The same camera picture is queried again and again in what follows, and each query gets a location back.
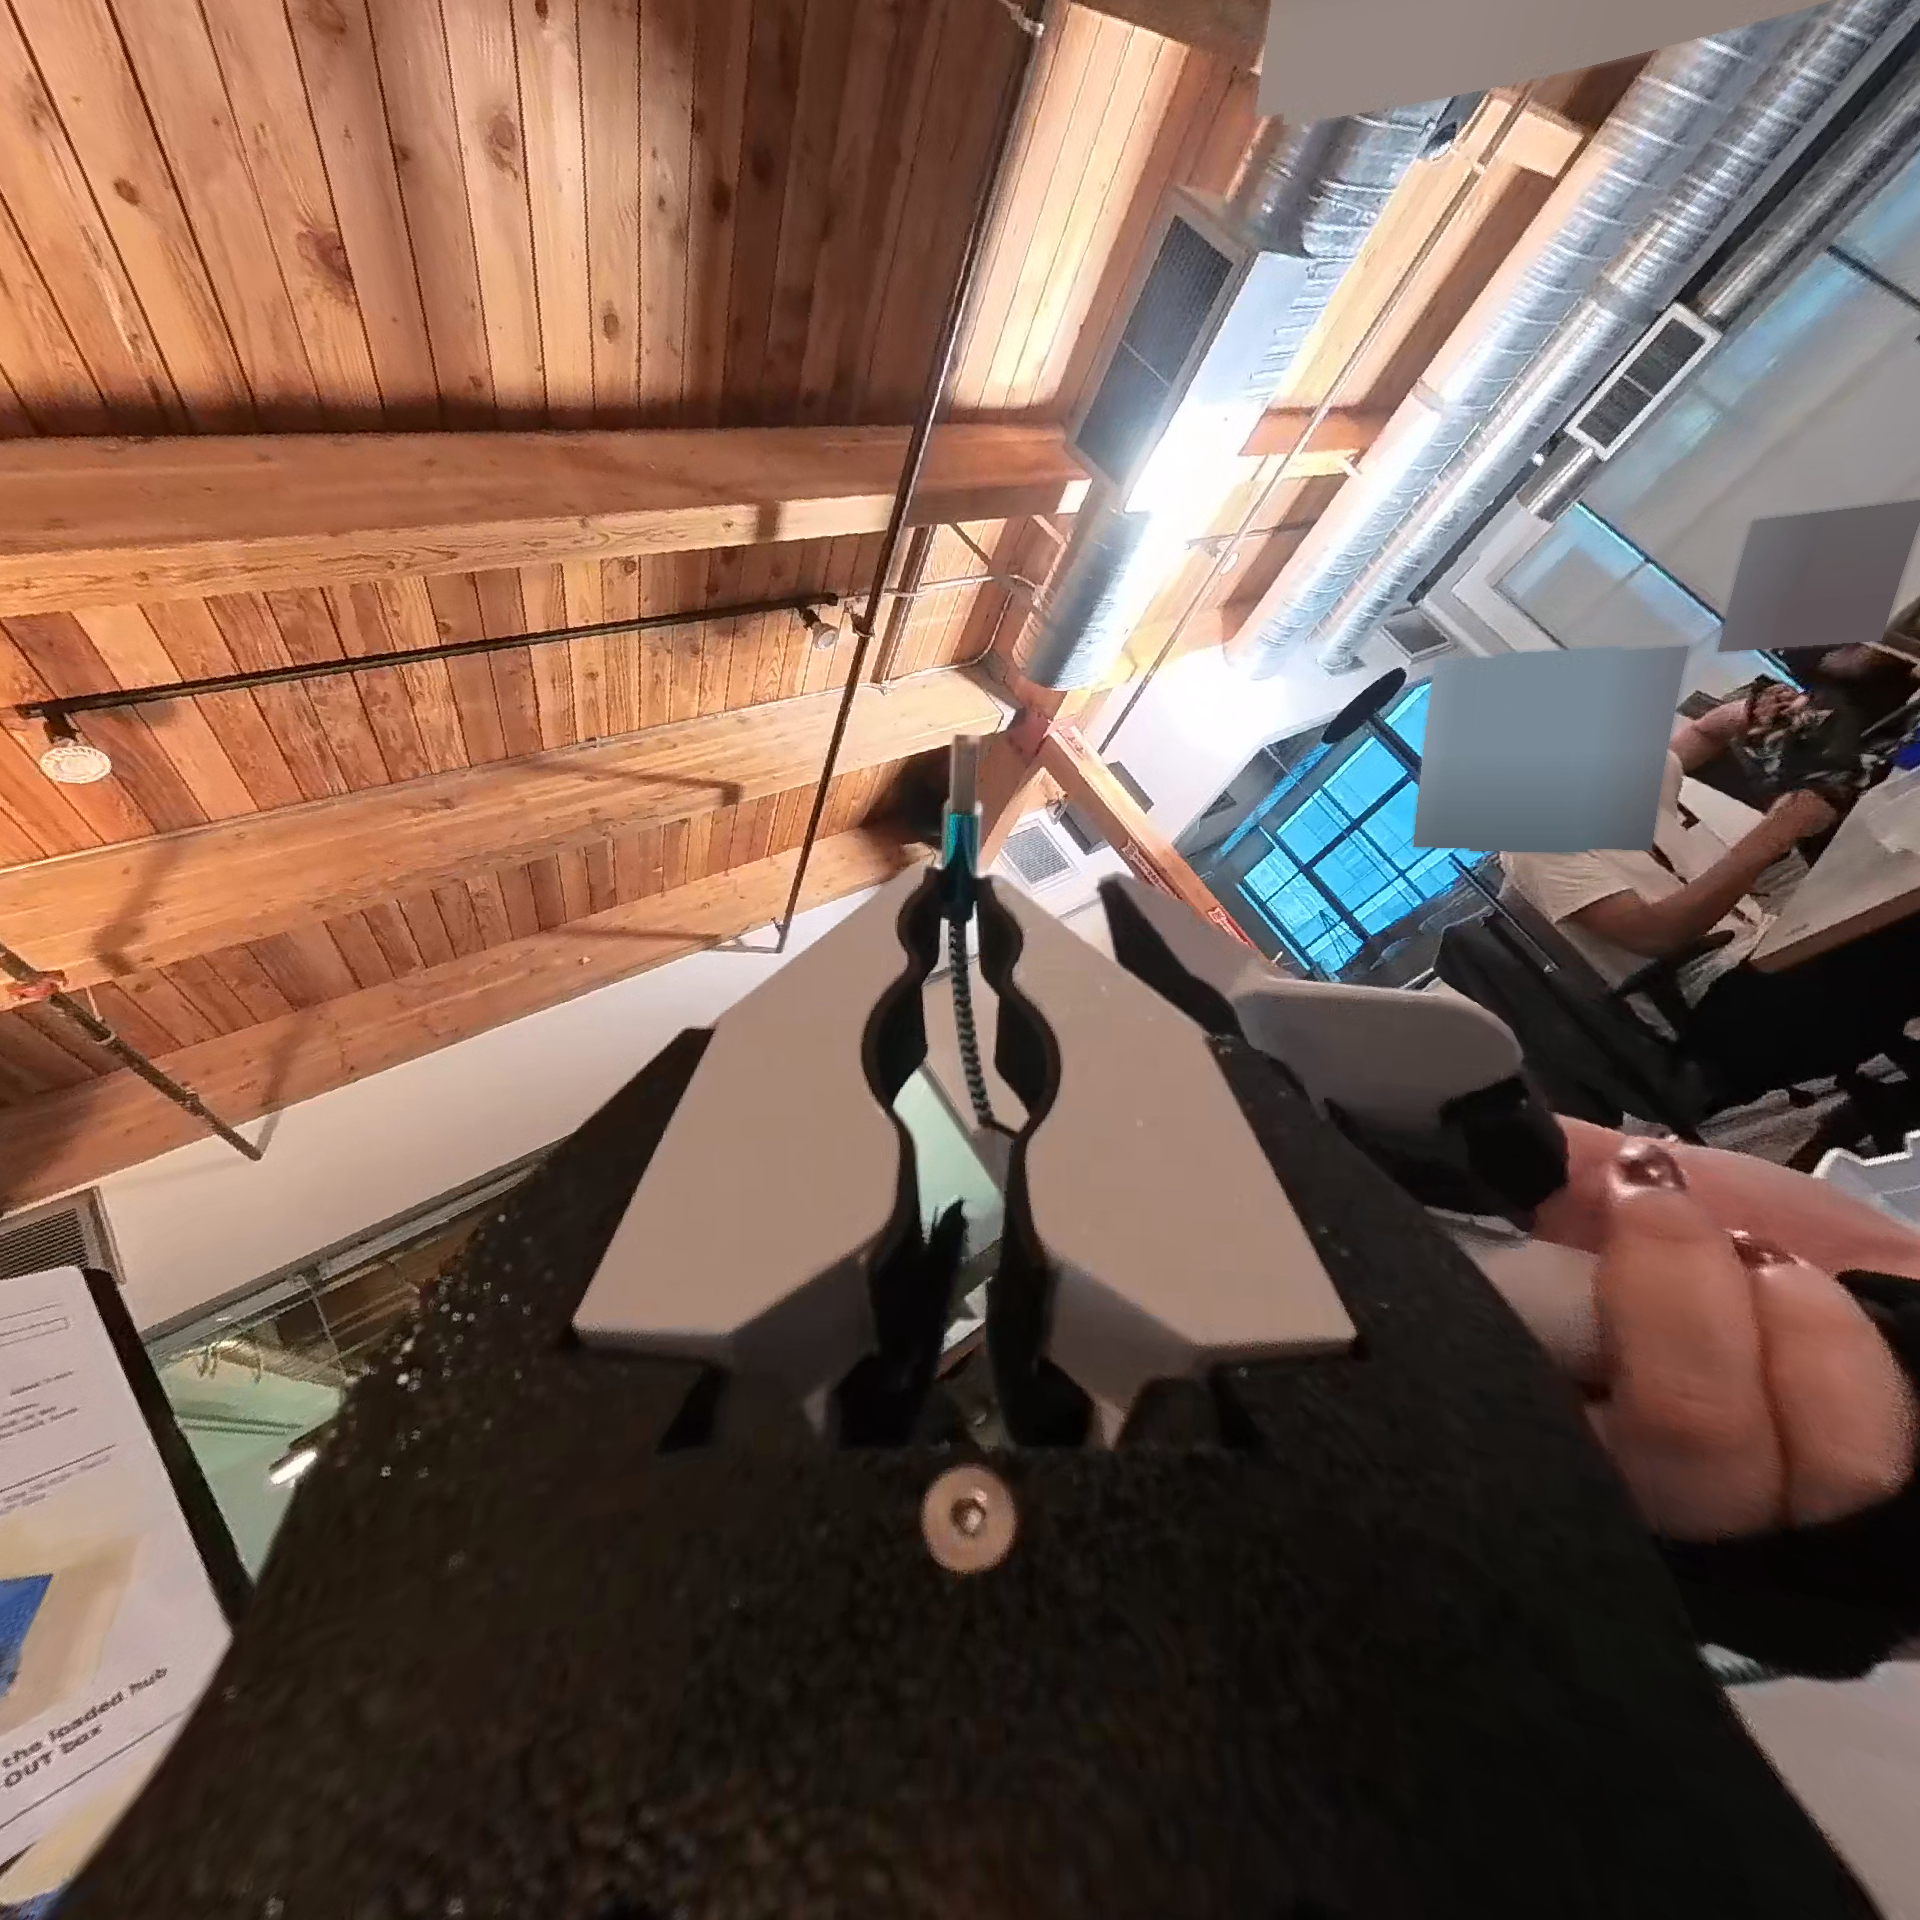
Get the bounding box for black track light rail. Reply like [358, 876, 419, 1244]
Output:
[15, 592, 843, 726]

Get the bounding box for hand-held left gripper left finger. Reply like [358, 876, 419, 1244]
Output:
[570, 861, 951, 1441]

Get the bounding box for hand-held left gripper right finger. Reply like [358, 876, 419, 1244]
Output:
[975, 874, 1362, 1454]

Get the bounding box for short silver air duct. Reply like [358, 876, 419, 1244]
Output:
[1017, 505, 1161, 695]

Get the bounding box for metal conduit pipe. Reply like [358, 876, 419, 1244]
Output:
[773, 0, 1052, 959]

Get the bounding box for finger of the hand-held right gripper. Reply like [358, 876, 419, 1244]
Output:
[1098, 874, 1529, 1149]

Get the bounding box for white vent grille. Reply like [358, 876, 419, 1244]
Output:
[1565, 304, 1725, 459]

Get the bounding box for person's right hand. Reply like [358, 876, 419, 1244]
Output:
[1537, 1122, 1920, 1535]

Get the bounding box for rusty sprinkler pipe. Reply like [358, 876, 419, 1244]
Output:
[0, 942, 270, 1163]

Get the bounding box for long silver air duct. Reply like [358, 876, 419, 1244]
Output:
[1312, 0, 1920, 677]
[1231, 30, 1802, 684]

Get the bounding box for teal braided usb cable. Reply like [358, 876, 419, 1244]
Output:
[933, 732, 1040, 1140]

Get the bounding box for white instruction sheet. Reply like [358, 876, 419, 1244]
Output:
[0, 1266, 254, 1914]

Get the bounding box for large paned window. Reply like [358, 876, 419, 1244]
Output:
[1200, 677, 1495, 980]

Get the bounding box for black ceiling vent grille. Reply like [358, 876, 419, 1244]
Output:
[1069, 185, 1260, 485]

